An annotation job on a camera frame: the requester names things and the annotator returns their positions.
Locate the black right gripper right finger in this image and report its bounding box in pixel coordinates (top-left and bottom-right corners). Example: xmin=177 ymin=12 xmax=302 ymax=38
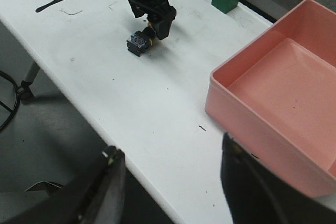
xmin=220 ymin=133 xmax=335 ymax=223

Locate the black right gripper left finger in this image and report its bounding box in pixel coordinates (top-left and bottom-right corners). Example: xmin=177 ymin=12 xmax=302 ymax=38
xmin=6 ymin=146 xmax=125 ymax=223

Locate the yellow mushroom push button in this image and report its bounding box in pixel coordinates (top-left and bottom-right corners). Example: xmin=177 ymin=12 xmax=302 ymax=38
xmin=127 ymin=26 xmax=156 ymax=57

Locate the pink plastic bin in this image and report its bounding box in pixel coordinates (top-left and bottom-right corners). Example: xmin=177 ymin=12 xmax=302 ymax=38
xmin=205 ymin=0 xmax=335 ymax=197

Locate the white table leg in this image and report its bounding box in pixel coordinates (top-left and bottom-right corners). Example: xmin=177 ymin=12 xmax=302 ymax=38
xmin=17 ymin=61 xmax=40 ymax=100

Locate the black floor cable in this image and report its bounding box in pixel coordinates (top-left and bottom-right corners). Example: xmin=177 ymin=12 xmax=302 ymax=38
xmin=0 ymin=70 xmax=21 ymax=133

